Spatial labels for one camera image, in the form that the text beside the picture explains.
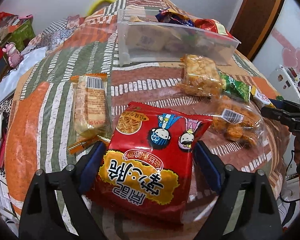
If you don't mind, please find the large red snack packet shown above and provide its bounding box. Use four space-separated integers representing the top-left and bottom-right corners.
193 17 228 35

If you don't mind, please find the pink plush toy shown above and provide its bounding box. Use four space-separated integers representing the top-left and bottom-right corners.
4 42 23 68

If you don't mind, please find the clear plastic container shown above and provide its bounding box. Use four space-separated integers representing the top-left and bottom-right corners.
117 7 242 67

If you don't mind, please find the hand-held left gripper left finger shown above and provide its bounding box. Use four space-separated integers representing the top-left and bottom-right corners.
19 141 107 240

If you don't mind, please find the orange rice crust packet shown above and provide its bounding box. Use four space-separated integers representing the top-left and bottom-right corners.
179 54 223 98

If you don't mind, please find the yellow fries snack packet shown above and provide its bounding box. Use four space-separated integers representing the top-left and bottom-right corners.
250 86 276 109

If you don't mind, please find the wooden door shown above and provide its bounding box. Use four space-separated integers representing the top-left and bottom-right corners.
229 0 287 61

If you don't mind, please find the striped patchwork quilt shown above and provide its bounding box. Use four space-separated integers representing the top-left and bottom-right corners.
5 0 290 240

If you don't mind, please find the checkered patchwork blanket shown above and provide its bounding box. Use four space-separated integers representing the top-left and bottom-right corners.
21 15 88 55

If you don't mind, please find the green snack packet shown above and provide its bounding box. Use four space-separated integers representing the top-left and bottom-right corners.
219 71 252 105

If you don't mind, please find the blue snack packet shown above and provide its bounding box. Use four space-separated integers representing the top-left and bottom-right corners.
156 8 195 28

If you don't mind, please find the yellow hoop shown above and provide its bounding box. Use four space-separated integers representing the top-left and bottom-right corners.
86 0 116 16

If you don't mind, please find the white device with stickers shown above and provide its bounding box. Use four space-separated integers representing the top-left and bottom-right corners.
268 64 300 105

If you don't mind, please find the clear bag of orange crisps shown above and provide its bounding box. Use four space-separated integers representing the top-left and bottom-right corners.
194 96 268 151

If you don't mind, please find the red cartoon noodle snack packet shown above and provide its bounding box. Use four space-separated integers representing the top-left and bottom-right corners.
85 101 213 225

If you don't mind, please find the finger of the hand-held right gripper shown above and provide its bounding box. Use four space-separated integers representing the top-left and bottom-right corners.
261 106 291 125
269 99 300 113

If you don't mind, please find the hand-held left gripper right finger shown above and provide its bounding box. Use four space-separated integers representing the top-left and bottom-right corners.
194 140 283 240

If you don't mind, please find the cracker packet with orange ends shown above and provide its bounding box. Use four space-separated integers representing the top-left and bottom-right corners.
67 73 113 154

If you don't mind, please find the white door with pink hearts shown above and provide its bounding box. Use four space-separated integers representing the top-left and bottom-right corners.
252 0 300 87

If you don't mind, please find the white cloth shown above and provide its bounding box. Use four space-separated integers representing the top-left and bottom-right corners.
0 46 50 103

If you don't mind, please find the green storage box with clutter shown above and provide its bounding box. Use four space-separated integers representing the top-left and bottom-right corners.
0 14 28 47

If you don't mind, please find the red plastic bag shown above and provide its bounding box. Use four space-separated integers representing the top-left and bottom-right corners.
0 10 13 28

